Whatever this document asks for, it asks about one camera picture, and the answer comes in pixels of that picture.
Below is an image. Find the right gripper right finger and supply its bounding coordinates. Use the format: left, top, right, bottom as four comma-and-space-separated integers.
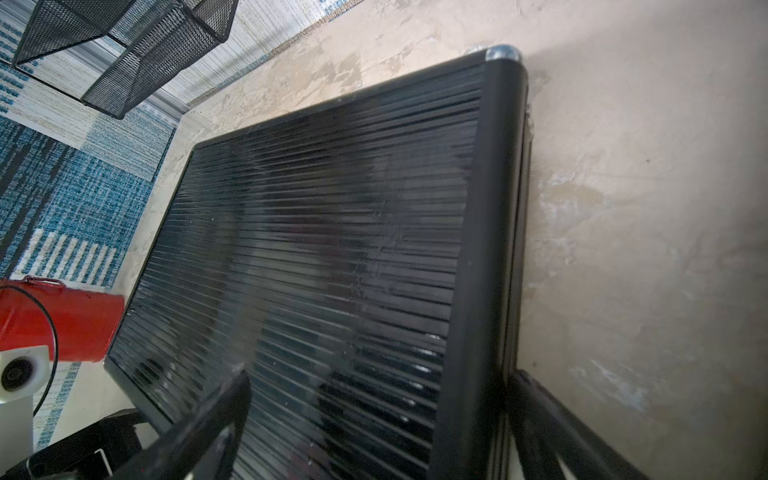
506, 370, 646, 479

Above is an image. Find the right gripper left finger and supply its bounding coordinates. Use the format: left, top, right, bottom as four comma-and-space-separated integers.
112, 371, 251, 479

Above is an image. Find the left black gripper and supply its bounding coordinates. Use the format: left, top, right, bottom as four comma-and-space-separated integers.
1, 409, 146, 479

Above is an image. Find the black poker set case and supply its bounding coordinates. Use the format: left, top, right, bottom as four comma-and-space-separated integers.
105, 45, 530, 479

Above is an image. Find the red pencil cup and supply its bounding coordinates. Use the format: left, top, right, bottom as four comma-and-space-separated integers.
1, 276, 125, 362

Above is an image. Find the black mesh shelf rack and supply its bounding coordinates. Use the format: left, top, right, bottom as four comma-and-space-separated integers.
8, 0, 239, 120

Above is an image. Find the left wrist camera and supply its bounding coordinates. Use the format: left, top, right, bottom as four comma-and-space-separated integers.
1, 345, 50, 472

